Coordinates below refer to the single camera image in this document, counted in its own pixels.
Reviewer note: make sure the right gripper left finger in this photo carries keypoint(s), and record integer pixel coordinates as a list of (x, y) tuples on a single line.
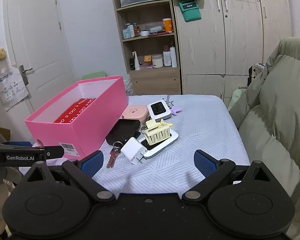
[(82, 172)]

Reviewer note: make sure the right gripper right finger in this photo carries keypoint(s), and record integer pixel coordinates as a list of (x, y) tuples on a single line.
[(215, 173)]

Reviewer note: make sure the red keys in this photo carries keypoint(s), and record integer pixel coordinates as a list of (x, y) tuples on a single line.
[(114, 153)]

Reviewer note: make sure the pink cardboard box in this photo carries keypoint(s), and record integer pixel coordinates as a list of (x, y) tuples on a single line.
[(88, 131)]

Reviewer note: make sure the white charger plug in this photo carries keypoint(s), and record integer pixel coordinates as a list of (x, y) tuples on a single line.
[(133, 150)]

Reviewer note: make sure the black pouch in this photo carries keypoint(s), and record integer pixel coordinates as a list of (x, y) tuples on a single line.
[(122, 131)]

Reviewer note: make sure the white black power bank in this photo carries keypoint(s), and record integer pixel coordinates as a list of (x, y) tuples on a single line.
[(153, 150)]

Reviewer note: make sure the purple starfish keychain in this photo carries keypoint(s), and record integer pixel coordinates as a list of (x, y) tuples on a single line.
[(174, 110)]

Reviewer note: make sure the pink round case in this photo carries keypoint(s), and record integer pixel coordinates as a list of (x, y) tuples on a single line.
[(135, 112)]

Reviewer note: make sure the white black wifi router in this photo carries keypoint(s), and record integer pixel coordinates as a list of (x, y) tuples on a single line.
[(159, 110)]

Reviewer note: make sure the white patterned bedsheet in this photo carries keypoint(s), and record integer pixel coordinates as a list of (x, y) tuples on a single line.
[(204, 124)]

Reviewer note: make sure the red patterned paper liner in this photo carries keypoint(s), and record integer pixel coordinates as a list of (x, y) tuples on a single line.
[(69, 115)]

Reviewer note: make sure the white tote bag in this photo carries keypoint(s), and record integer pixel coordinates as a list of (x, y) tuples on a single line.
[(12, 88)]

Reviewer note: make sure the green quilted jacket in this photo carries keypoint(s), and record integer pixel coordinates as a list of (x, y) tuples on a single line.
[(267, 116)]

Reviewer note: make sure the green folding table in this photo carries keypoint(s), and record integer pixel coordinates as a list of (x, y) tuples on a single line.
[(93, 75)]

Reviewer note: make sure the wooden shelf unit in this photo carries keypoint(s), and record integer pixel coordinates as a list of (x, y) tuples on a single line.
[(142, 35)]

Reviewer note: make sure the white door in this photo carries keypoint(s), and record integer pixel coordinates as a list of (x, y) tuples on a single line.
[(38, 45)]

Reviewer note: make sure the white bottle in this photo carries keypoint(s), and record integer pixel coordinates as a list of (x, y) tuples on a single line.
[(173, 55)]

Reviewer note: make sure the white jar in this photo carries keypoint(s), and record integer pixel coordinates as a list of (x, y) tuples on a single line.
[(157, 61)]

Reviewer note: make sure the light wood wardrobe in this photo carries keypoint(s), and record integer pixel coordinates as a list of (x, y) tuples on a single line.
[(217, 50)]

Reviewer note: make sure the orange cup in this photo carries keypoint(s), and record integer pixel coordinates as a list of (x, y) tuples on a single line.
[(168, 26)]

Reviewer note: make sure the teal hanging pouch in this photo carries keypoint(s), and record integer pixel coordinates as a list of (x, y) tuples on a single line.
[(190, 10)]

